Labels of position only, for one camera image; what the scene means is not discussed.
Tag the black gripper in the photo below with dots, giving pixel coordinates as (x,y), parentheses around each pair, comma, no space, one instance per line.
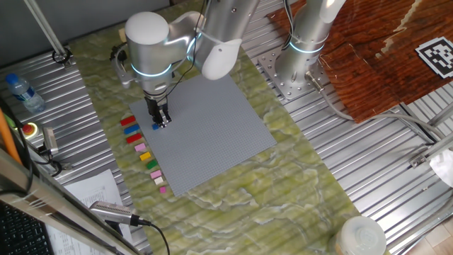
(155,104)

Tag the blue long Lego brick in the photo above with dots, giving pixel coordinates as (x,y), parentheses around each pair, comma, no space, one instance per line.
(131,129)
(155,126)

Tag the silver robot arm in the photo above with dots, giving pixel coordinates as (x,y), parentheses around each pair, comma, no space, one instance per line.
(304,35)

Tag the red long Lego brick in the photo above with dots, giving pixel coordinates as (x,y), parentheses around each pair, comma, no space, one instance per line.
(134,138)
(127,120)

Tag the pink Lego brick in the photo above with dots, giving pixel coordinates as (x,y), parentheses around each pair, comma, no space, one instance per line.
(155,174)
(140,147)

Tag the yellow Lego brick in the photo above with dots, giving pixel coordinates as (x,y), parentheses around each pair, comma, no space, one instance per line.
(145,156)

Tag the green Lego brick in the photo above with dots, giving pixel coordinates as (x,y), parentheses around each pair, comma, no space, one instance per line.
(152,164)

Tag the grey Lego baseplate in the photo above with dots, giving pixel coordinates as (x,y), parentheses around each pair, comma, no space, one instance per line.
(212,141)

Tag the white small Lego brick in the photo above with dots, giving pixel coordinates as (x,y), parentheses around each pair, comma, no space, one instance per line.
(159,180)

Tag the magenta tiny Lego brick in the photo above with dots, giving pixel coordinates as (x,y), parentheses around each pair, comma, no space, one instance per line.
(163,190)

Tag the printed paper sheets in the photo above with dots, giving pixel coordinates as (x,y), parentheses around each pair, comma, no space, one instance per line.
(95,191)

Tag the black round knob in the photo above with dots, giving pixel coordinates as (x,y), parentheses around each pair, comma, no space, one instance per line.
(62,56)

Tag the green marble pattern mat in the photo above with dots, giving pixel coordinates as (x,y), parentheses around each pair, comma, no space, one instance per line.
(247,212)

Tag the red emergency stop button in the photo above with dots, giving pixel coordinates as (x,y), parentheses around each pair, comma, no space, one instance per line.
(29,129)

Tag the clear plastic water bottle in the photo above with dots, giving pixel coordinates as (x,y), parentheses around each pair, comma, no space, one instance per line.
(24,93)

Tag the aluminium foreground bar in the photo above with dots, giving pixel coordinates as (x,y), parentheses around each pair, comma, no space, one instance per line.
(35,198)

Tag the orange pole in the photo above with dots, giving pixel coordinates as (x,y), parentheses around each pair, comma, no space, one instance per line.
(6,134)

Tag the black keyboard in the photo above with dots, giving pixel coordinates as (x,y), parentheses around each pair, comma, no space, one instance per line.
(21,235)

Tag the brown wooden board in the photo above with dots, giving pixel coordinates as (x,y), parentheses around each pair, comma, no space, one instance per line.
(371,71)

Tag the white round container lid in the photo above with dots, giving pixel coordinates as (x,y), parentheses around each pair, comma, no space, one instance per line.
(361,236)

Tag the black white fiducial marker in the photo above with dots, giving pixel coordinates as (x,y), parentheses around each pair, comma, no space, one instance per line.
(437,56)

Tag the white cloth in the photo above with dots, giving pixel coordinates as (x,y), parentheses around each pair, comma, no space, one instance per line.
(444,166)

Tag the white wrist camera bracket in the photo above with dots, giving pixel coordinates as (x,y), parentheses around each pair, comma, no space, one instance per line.
(124,76)

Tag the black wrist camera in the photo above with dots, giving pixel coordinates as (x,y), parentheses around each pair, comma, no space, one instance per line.
(118,56)

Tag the metal camera mount clamp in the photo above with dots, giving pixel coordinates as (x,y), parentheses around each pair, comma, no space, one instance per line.
(65,165)

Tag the silver camera with grille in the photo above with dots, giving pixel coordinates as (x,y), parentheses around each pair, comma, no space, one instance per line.
(111,212)

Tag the grey ribbed camera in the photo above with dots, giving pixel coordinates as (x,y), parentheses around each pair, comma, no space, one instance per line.
(49,140)

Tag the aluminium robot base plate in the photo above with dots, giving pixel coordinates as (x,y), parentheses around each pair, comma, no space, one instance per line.
(283,88)

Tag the slanted aluminium post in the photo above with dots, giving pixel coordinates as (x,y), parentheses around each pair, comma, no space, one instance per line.
(42,26)

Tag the aluminium profile frame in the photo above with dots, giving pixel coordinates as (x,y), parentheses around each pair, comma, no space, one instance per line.
(440,145)

